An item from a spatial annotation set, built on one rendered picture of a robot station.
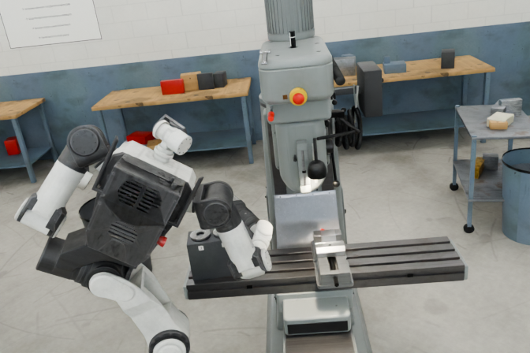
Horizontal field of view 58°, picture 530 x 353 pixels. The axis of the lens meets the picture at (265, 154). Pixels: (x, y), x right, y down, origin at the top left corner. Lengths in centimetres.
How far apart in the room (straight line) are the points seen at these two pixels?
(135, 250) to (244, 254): 35
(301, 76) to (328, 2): 445
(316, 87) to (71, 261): 97
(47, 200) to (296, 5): 117
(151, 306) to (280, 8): 121
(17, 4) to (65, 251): 544
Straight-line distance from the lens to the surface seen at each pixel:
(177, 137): 147
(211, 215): 146
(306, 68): 164
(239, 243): 156
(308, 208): 246
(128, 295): 165
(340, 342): 212
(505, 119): 409
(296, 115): 178
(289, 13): 198
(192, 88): 579
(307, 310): 213
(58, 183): 153
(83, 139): 146
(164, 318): 175
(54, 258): 164
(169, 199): 135
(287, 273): 215
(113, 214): 141
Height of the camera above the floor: 220
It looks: 22 degrees down
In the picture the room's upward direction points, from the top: 7 degrees counter-clockwise
